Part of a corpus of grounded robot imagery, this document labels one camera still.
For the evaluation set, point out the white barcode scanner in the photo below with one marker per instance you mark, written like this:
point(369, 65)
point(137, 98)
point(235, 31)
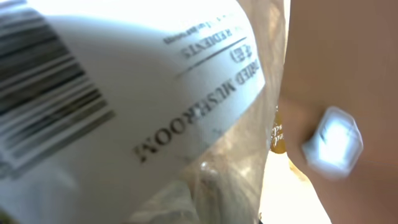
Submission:
point(336, 145)

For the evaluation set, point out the dried mushroom snack bag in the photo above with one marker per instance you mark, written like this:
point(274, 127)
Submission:
point(137, 111)

